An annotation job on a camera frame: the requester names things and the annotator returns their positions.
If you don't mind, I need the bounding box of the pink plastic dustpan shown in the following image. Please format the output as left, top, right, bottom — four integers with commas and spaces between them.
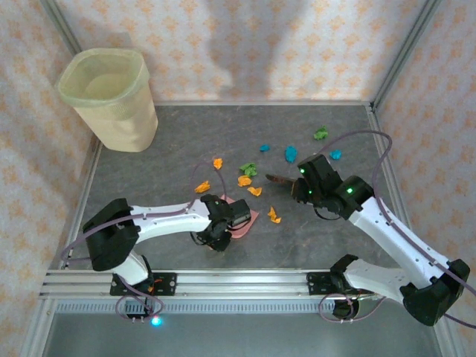
219, 193, 260, 239

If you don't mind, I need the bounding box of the aluminium table edge rail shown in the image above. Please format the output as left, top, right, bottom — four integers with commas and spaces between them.
365, 103, 425, 268
57, 141, 103, 271

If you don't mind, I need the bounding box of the aluminium frame post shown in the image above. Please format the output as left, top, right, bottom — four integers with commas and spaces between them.
370, 0, 444, 109
39, 0, 85, 57

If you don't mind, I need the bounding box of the aluminium mounting rail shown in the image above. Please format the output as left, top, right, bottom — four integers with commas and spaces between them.
39, 269, 446, 299

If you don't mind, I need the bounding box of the beige mesh trash bin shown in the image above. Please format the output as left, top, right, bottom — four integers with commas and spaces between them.
57, 47, 159, 152

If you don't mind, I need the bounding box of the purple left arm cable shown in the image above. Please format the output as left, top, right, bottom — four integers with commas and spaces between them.
60, 161, 228, 325

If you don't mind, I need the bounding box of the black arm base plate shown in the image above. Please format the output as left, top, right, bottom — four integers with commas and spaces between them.
109, 272, 177, 297
305, 271, 376, 297

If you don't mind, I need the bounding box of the black round device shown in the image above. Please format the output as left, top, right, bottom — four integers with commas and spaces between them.
332, 297, 364, 321

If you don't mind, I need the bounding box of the brown cartoon face brush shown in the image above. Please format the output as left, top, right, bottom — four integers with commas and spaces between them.
265, 173, 298, 191

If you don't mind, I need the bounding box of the translucent yellow bin liner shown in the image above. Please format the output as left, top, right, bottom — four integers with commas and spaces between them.
57, 47, 151, 112

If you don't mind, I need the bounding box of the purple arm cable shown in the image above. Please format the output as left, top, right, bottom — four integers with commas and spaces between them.
318, 129, 476, 330
60, 161, 228, 325

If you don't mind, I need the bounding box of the grey slotted cable duct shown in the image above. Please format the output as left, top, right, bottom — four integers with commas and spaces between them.
51, 300, 436, 316

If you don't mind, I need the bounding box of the black controller box with light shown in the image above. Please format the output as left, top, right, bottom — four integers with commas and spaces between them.
124, 297, 167, 328

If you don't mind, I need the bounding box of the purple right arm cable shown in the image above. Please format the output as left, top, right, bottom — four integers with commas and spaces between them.
318, 129, 476, 330

